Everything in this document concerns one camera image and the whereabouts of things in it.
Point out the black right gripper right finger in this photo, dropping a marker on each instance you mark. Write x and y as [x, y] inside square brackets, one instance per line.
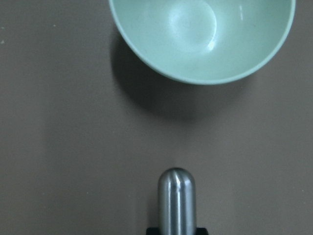
[201, 231]

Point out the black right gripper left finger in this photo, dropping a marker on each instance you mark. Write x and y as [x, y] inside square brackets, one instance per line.
[152, 231]

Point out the steel muddler black tip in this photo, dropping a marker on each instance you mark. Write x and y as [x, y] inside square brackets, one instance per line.
[176, 202]

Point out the mint green bowl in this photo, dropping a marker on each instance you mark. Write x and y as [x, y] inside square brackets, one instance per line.
[204, 42]

